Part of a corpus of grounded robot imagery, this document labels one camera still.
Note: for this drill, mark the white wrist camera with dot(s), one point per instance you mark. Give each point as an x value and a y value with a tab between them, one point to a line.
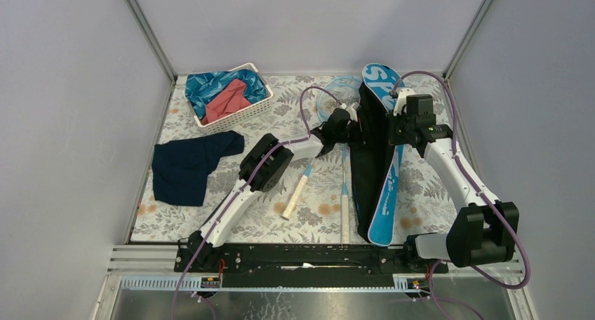
400	95
352	110

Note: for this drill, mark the teal leaf-patterned cloth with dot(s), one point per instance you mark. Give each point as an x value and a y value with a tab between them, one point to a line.
202	88

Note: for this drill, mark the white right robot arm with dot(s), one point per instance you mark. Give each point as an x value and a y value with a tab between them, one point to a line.
480	234

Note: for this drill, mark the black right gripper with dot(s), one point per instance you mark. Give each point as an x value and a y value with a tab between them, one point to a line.
393	139

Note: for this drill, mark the white perforated plastic basket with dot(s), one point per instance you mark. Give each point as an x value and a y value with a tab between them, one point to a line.
240	116

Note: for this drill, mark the navy blue cloth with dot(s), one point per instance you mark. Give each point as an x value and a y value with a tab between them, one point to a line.
181	167

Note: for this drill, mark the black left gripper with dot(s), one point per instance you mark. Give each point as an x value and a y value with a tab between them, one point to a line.
357	132

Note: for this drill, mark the blue racket cover bag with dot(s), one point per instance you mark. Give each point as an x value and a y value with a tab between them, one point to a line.
375	164

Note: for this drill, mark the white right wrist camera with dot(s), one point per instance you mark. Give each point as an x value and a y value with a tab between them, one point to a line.
400	95

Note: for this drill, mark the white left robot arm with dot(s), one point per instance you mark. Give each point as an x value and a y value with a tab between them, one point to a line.
261	170

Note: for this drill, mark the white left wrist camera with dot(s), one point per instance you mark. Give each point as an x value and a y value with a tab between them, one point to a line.
352	110

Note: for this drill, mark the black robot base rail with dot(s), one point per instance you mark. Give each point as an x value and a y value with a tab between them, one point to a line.
301	265

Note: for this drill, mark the salmon pink towel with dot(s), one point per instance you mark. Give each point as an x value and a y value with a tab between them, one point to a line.
229	101

